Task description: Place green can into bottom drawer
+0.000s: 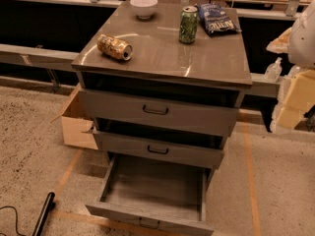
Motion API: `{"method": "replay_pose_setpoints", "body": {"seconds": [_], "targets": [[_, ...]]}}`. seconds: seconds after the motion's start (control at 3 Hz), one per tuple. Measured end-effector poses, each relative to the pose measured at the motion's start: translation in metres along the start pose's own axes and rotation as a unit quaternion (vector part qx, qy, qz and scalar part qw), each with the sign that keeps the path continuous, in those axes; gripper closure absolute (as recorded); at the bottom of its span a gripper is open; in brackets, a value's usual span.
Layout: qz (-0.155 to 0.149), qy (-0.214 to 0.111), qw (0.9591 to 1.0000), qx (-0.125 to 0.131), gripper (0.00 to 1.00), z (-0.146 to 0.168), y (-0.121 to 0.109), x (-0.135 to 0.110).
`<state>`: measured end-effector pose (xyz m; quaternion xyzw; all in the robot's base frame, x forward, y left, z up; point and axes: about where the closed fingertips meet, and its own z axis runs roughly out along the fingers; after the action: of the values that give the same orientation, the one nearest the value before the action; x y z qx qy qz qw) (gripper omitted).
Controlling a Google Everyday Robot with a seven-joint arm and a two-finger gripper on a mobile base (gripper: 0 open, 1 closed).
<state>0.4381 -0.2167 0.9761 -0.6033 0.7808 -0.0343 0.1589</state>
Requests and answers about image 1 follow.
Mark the green soda can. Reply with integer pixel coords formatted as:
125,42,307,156
179,6,198,44

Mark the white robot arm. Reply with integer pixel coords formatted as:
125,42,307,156
267,1,315,134

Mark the grey drawer cabinet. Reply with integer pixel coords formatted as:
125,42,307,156
72,3,252,175

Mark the grey top drawer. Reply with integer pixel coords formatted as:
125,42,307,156
79,88,237,137

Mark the grey drawer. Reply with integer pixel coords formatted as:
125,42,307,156
93,131,223,168
86,154,214,236
79,88,237,137

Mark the grey middle drawer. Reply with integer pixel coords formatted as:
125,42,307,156
93,131,223,168

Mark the gold crushed soda can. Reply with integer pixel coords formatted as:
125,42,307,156
97,34,133,61

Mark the grey bottom drawer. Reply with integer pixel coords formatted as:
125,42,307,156
86,154,214,236

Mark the cardboard box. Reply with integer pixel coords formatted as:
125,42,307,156
52,85,97,149

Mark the white bowl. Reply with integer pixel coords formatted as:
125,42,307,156
130,0,158,20

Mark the blue chip bag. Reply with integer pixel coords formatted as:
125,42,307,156
196,4,240,36

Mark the clear pump bottle left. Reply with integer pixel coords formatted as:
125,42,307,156
264,57,283,83

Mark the black pole on floor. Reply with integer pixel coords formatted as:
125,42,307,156
32,192,55,236

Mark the metal rail shelf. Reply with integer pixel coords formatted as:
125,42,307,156
1,45,282,102

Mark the black cable on floor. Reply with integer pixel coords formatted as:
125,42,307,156
0,206,26,236

